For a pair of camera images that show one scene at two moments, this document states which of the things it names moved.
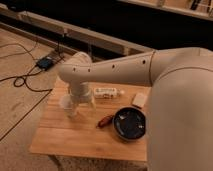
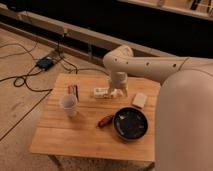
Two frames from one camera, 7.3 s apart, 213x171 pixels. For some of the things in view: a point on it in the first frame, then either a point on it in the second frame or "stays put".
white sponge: [139, 99] stays put
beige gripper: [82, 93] -> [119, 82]
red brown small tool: [104, 121] stays put
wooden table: [116, 128] stays put
